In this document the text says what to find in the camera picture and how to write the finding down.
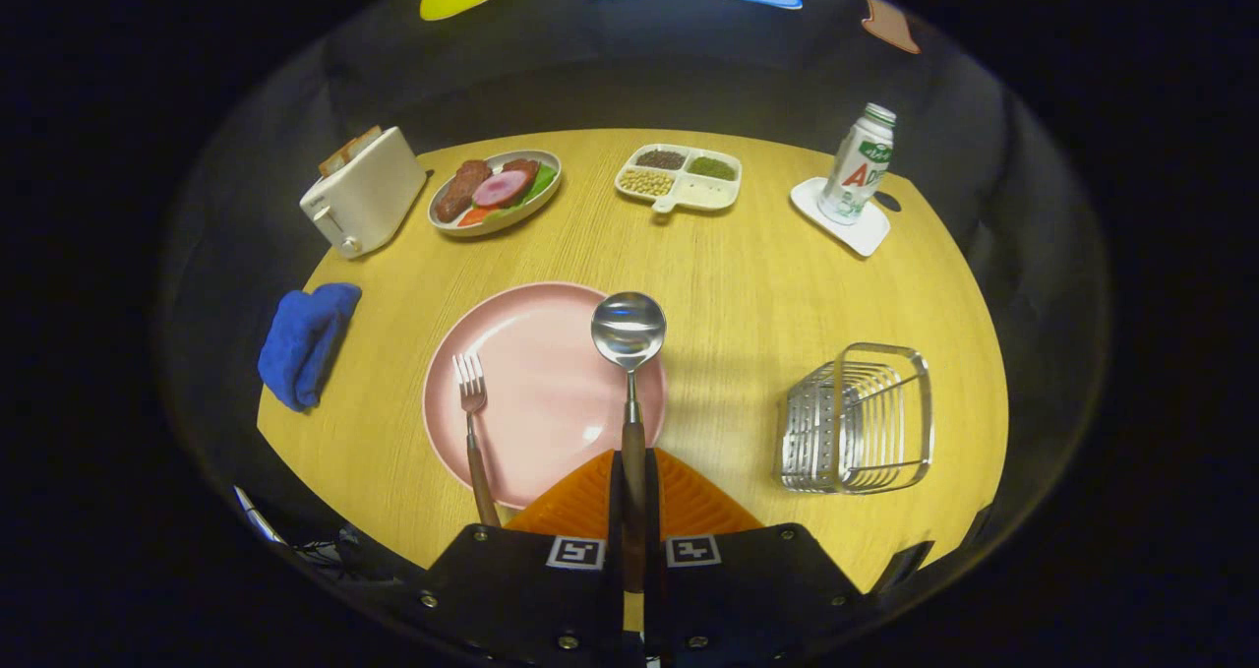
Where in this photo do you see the white toaster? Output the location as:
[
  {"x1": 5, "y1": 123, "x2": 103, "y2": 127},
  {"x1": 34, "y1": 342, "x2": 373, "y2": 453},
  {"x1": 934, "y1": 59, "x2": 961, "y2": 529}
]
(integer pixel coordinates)
[{"x1": 300, "y1": 125, "x2": 429, "y2": 260}]

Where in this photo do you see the wooden handled metal fork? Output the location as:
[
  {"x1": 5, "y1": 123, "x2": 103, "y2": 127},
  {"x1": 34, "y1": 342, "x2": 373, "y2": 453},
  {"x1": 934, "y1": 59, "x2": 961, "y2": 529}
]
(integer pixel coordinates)
[{"x1": 452, "y1": 353, "x2": 503, "y2": 528}]

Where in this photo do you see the pink ham slice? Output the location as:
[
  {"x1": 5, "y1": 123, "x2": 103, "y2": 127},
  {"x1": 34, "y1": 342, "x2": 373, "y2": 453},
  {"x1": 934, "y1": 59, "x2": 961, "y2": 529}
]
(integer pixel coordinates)
[{"x1": 472, "y1": 169, "x2": 532, "y2": 210}]

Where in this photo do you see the long brown meat piece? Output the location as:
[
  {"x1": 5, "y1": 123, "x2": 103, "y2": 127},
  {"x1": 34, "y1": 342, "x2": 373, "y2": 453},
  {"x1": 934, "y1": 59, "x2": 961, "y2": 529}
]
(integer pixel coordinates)
[{"x1": 435, "y1": 159, "x2": 493, "y2": 223}]

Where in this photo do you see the green lettuce leaf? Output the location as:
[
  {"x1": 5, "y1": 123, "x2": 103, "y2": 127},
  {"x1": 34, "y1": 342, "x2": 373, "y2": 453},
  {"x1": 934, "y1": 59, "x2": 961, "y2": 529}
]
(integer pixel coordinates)
[{"x1": 511, "y1": 164, "x2": 559, "y2": 207}]

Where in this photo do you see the pink plate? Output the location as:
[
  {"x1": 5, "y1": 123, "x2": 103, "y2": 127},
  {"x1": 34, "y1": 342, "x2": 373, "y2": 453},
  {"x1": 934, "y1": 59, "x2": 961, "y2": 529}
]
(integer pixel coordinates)
[{"x1": 423, "y1": 281, "x2": 670, "y2": 510}]

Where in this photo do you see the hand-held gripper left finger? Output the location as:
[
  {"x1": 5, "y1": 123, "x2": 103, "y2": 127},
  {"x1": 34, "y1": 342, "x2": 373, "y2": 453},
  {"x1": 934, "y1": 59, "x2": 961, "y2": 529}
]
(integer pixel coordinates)
[{"x1": 415, "y1": 449, "x2": 627, "y2": 667}]

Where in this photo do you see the white drink bottle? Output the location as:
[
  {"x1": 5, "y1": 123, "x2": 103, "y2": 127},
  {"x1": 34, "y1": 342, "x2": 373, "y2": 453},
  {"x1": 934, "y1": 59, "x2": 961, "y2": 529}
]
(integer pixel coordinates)
[{"x1": 816, "y1": 103, "x2": 898, "y2": 226}]

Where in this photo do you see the wooden handled metal spoon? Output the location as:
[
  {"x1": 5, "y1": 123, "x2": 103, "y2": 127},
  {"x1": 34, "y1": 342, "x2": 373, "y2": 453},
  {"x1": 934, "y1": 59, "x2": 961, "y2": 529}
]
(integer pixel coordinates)
[{"x1": 590, "y1": 291, "x2": 668, "y2": 595}]

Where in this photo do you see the blue cloth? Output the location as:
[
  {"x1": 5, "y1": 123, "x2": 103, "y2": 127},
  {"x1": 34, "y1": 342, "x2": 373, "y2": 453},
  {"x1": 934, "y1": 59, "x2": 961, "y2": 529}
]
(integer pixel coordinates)
[{"x1": 258, "y1": 282, "x2": 363, "y2": 412}]

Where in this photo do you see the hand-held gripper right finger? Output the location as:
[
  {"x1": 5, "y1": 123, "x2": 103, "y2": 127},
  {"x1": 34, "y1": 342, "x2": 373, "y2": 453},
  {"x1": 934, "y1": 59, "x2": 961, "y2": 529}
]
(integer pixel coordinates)
[{"x1": 643, "y1": 448, "x2": 869, "y2": 667}]

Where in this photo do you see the metal wire rack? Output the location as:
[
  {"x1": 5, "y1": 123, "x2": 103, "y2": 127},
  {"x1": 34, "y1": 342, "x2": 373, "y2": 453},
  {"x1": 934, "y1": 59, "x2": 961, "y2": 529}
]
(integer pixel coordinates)
[{"x1": 780, "y1": 342, "x2": 934, "y2": 495}]

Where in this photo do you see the toast slice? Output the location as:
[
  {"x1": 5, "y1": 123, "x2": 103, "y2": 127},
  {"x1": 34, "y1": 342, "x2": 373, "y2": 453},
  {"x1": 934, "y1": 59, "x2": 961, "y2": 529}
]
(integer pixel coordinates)
[{"x1": 319, "y1": 125, "x2": 383, "y2": 177}]

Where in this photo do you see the white divided tray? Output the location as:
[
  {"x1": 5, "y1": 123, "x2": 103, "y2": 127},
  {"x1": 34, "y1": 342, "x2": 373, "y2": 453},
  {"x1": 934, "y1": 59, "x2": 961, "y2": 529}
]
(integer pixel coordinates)
[{"x1": 615, "y1": 144, "x2": 744, "y2": 214}]

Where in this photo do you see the white oval food dish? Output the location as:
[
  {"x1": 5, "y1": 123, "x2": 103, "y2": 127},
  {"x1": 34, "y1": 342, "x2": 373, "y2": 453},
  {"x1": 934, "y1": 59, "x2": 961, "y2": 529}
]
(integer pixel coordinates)
[{"x1": 428, "y1": 150, "x2": 564, "y2": 238}]

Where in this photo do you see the white coaster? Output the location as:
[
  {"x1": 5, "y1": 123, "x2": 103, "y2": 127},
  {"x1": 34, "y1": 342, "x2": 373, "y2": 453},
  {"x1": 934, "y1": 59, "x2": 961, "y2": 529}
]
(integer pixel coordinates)
[{"x1": 790, "y1": 177, "x2": 892, "y2": 258}]

